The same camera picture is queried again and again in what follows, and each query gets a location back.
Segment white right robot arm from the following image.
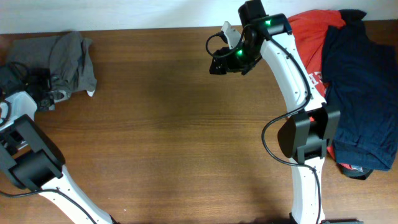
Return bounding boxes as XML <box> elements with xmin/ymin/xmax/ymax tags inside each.
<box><xmin>209</xmin><ymin>1</ymin><xmax>340</xmax><ymax>223</ymax></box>

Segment navy blue garment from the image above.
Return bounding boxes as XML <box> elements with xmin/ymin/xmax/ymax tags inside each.
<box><xmin>322</xmin><ymin>9</ymin><xmax>397</xmax><ymax>171</ymax></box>

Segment grey cargo shorts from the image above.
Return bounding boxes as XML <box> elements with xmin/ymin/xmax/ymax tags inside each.
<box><xmin>6</xmin><ymin>32</ymin><xmax>97</xmax><ymax>103</ymax></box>

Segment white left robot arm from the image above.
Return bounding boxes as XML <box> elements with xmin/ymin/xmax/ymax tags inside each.
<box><xmin>1</xmin><ymin>62</ymin><xmax>115</xmax><ymax>223</ymax></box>

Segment red t-shirt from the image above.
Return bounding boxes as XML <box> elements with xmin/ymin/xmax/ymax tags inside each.
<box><xmin>287</xmin><ymin>9</ymin><xmax>354</xmax><ymax>170</ymax></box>

